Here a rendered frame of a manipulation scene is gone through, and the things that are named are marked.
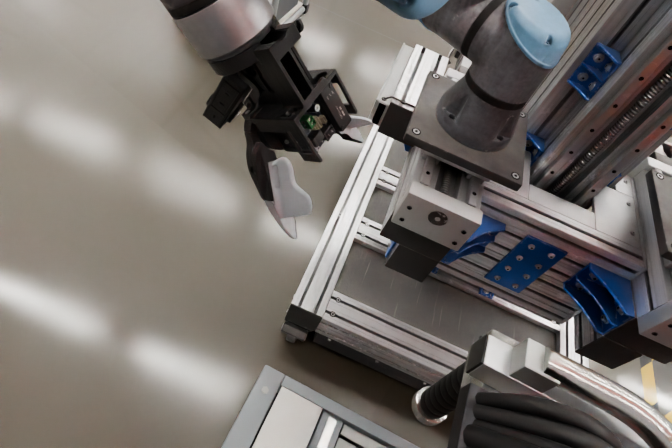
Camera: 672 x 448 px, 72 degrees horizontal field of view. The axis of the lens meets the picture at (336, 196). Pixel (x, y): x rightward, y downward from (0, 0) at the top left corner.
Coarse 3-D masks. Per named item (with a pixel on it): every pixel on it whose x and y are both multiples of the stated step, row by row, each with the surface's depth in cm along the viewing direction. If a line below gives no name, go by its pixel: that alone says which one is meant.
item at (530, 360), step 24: (528, 360) 38; (552, 360) 37; (528, 384) 39; (552, 384) 37; (576, 384) 37; (600, 384) 37; (600, 408) 37; (624, 408) 37; (648, 408) 37; (648, 432) 36
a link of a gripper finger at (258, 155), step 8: (248, 136) 45; (256, 136) 45; (248, 144) 45; (256, 144) 45; (248, 152) 45; (256, 152) 44; (264, 152) 45; (272, 152) 46; (248, 160) 45; (256, 160) 45; (264, 160) 45; (272, 160) 46; (248, 168) 46; (256, 168) 45; (264, 168) 46; (256, 176) 46; (264, 176) 46; (256, 184) 46; (264, 184) 46; (264, 192) 47; (272, 192) 47; (272, 200) 47
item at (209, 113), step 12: (228, 84) 43; (240, 84) 43; (216, 96) 46; (228, 96) 45; (240, 96) 44; (216, 108) 48; (228, 108) 47; (240, 108) 50; (216, 120) 50; (228, 120) 51
